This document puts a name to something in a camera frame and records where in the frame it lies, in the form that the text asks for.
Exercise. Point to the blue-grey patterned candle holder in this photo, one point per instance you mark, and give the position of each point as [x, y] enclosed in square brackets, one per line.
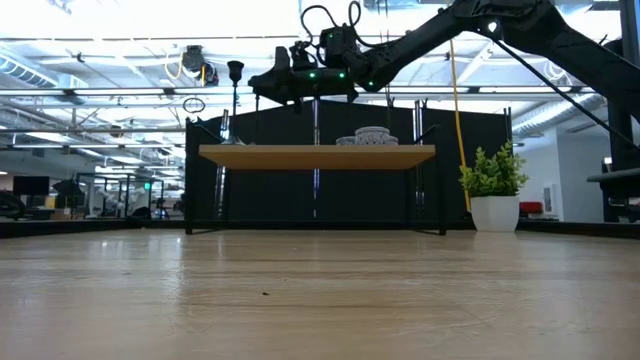
[345, 141]

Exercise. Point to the white blue-patterned candle holder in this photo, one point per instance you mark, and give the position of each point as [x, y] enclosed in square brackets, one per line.
[372, 136]

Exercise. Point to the small black monitor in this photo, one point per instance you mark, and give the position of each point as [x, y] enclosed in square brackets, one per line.
[31, 185]

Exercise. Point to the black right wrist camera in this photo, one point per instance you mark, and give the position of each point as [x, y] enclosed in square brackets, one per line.
[337, 47]

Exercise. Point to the red box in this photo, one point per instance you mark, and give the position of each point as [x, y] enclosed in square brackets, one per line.
[530, 207]

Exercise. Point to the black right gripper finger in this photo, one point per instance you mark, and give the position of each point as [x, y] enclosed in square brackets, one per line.
[265, 87]

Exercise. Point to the dark grey desk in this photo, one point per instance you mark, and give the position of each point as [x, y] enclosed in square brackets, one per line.
[615, 180]

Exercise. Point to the wooden shelf with black frame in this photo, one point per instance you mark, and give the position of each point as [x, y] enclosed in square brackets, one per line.
[315, 156]

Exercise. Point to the green plant in white pot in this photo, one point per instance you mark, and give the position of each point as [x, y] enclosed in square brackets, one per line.
[495, 212]

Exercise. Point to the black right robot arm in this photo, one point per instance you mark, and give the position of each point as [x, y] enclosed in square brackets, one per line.
[550, 35]

